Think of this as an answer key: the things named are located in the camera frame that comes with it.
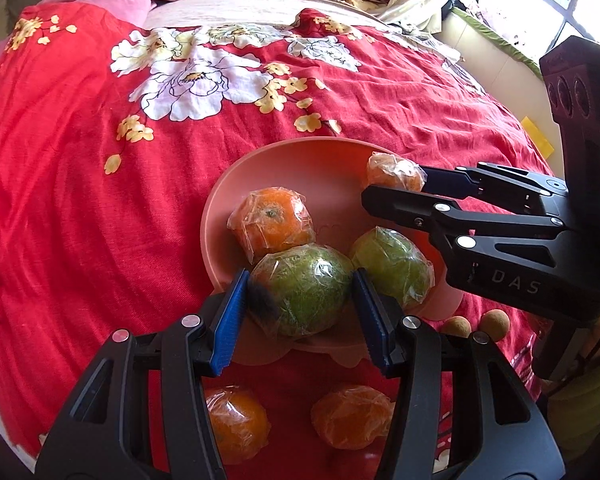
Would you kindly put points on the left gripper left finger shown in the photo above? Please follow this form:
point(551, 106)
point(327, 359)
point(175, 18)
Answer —
point(139, 410)

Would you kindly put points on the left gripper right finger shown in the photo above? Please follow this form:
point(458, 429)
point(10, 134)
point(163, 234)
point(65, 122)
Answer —
point(462, 412)

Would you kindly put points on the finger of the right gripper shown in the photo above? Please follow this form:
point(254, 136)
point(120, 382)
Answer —
point(491, 182)
point(430, 213)

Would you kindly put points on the small orange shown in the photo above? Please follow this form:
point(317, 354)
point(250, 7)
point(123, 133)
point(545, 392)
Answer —
point(393, 171)

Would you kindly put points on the brown longan fruit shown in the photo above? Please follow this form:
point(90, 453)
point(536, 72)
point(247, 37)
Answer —
point(457, 326)
point(495, 323)

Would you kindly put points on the green citrus fruit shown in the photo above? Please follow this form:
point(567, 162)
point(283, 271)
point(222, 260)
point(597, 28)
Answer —
point(301, 291)

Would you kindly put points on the yellow paper piece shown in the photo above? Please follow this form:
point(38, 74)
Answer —
point(538, 138)

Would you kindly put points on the green sleeve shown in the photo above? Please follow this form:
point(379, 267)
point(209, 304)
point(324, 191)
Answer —
point(574, 412)

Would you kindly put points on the pink fruit bowl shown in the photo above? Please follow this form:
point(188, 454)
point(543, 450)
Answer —
point(330, 174)

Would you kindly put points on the wrapped orange in bowl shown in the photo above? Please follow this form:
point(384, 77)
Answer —
point(271, 220)

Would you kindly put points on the beige bed cover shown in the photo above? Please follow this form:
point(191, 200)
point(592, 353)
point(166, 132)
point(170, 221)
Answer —
point(183, 13)

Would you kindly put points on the red floral blanket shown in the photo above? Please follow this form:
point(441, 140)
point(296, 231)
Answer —
point(112, 135)

